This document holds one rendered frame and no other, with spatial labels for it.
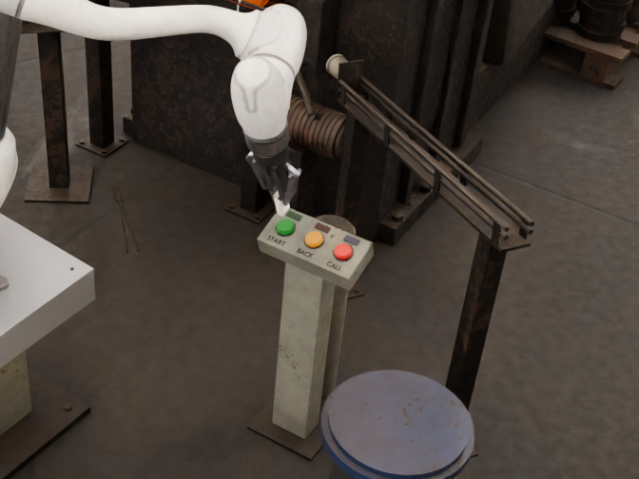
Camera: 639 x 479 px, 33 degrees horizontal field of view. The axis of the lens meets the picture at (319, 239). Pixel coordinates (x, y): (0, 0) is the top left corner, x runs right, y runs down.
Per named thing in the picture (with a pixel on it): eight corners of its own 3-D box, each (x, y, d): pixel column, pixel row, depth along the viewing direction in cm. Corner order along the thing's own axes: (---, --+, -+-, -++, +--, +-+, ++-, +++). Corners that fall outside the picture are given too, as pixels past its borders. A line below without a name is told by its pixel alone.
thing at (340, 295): (305, 360, 296) (322, 207, 265) (343, 378, 292) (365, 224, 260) (282, 386, 288) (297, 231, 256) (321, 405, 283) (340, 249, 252)
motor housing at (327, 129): (281, 234, 341) (293, 85, 308) (341, 259, 333) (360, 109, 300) (259, 254, 332) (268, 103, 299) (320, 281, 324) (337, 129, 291)
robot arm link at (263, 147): (258, 100, 218) (261, 119, 223) (233, 131, 214) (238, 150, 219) (296, 114, 215) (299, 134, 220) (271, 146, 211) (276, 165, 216)
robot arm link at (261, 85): (284, 145, 210) (300, 95, 218) (274, 90, 198) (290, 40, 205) (231, 140, 213) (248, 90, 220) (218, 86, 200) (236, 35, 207)
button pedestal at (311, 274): (272, 387, 287) (287, 198, 250) (350, 426, 278) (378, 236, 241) (239, 424, 276) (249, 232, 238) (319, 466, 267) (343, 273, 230)
